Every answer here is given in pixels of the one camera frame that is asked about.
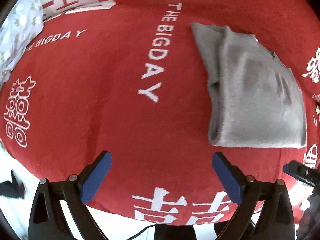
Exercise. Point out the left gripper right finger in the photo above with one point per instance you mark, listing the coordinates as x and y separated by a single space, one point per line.
264 210

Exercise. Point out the white floral bedsheet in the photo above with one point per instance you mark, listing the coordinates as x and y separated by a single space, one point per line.
23 23

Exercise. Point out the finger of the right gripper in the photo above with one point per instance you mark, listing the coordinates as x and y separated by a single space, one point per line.
302 173

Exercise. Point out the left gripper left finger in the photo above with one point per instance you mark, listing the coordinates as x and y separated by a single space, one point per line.
47 220

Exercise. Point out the grey knit sweater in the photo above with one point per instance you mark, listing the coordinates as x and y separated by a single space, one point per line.
256 102

